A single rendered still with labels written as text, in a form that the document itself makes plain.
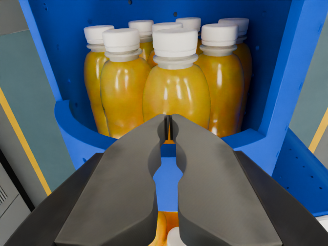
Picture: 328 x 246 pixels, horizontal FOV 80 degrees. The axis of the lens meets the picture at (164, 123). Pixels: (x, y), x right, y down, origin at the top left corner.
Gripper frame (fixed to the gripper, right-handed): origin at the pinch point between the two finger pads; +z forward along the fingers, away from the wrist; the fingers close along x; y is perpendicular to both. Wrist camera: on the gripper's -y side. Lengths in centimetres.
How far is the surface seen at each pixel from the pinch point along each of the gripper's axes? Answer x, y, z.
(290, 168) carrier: 38, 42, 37
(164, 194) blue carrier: -0.6, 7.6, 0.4
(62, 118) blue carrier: -10.8, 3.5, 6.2
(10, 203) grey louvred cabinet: -155, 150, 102
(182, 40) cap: 1.1, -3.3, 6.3
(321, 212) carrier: 38, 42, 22
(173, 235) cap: -0.2, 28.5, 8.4
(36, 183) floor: -142, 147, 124
